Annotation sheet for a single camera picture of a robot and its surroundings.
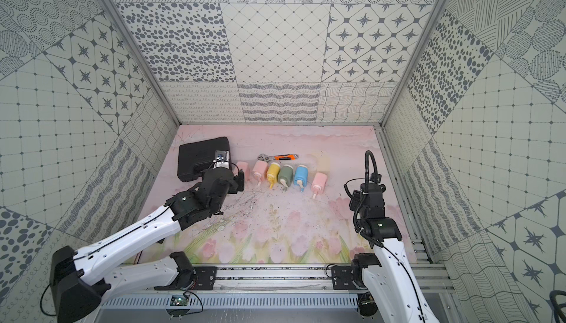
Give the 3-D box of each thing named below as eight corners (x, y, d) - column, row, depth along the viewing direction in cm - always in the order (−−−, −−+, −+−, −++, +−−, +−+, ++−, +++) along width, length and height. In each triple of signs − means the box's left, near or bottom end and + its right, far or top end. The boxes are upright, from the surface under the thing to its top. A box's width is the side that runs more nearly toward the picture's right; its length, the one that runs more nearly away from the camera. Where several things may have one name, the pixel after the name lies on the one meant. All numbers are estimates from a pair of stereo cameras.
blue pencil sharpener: (293, 189, 98) (293, 181, 92) (297, 173, 104) (298, 164, 98) (306, 192, 97) (307, 183, 91) (309, 175, 103) (310, 166, 97)
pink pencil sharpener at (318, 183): (312, 198, 95) (313, 191, 90) (310, 180, 101) (311, 172, 96) (326, 198, 95) (328, 191, 90) (324, 180, 101) (326, 172, 96)
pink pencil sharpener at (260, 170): (253, 185, 98) (251, 177, 93) (255, 168, 104) (253, 160, 98) (267, 185, 98) (265, 177, 93) (268, 168, 104) (267, 160, 98)
